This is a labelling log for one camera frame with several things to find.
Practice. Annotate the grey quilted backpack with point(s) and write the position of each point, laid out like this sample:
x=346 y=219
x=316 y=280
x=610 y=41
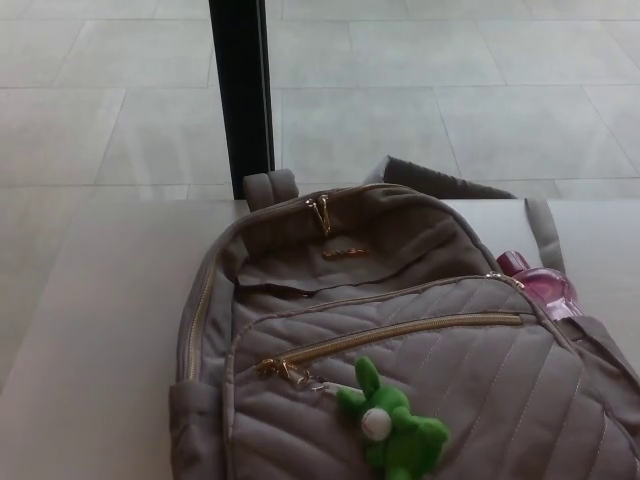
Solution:
x=400 y=300

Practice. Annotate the black vertical window post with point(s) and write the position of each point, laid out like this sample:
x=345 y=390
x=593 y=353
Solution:
x=240 y=100

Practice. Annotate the pink transparent water bottle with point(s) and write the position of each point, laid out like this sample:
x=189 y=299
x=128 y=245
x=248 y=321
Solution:
x=547 y=285

